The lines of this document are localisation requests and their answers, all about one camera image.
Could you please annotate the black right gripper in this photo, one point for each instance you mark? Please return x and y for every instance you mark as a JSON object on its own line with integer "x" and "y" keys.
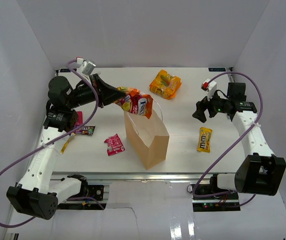
{"x": 203, "y": 105}

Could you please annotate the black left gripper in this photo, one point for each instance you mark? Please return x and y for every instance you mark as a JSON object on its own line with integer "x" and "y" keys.
{"x": 108, "y": 94}

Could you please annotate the orange fruit candy bag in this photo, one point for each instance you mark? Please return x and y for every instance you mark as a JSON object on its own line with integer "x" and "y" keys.
{"x": 135, "y": 102}

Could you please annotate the dark brown M&M's packet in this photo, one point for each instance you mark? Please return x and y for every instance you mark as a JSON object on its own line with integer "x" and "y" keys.
{"x": 85, "y": 130}

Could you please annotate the orange yellow snack multipack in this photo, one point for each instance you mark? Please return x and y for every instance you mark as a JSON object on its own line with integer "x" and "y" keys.
{"x": 165, "y": 85}

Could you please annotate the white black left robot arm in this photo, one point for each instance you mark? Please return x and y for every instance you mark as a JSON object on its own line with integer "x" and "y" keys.
{"x": 33, "y": 195}

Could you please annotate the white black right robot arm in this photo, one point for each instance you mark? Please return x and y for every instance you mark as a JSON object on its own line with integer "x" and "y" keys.
{"x": 261, "y": 172}

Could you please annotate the brown paper bag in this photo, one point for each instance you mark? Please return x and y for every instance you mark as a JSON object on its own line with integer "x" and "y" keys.
{"x": 148, "y": 137}

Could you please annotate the yellow M&M's packet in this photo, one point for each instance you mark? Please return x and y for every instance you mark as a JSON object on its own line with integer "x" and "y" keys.
{"x": 204, "y": 140}

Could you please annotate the magenta small snack packet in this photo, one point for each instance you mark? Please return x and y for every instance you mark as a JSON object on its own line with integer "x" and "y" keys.
{"x": 80, "y": 118}

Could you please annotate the pink candy packet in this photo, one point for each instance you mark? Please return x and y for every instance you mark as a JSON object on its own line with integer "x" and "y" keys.
{"x": 114, "y": 145}

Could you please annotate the small yellow snack packet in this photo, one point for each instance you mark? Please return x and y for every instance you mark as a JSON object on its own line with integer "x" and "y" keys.
{"x": 71, "y": 137}

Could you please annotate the blue label left corner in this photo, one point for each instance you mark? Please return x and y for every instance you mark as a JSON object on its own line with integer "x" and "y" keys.
{"x": 64, "y": 70}

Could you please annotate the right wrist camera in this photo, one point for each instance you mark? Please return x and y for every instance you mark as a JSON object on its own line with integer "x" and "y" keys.
{"x": 210, "y": 87}

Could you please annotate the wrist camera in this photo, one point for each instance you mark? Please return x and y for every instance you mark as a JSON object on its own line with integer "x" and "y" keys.
{"x": 210, "y": 87}
{"x": 86, "y": 67}

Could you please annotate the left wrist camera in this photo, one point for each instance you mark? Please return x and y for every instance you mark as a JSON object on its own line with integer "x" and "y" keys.
{"x": 86, "y": 67}

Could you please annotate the aluminium front rail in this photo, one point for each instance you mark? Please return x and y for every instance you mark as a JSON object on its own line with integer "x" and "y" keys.
{"x": 138, "y": 176}

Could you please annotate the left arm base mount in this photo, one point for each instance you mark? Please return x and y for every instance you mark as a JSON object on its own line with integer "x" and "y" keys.
{"x": 95, "y": 191}

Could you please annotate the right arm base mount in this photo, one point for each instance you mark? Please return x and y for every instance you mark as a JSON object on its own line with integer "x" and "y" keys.
{"x": 220, "y": 203}

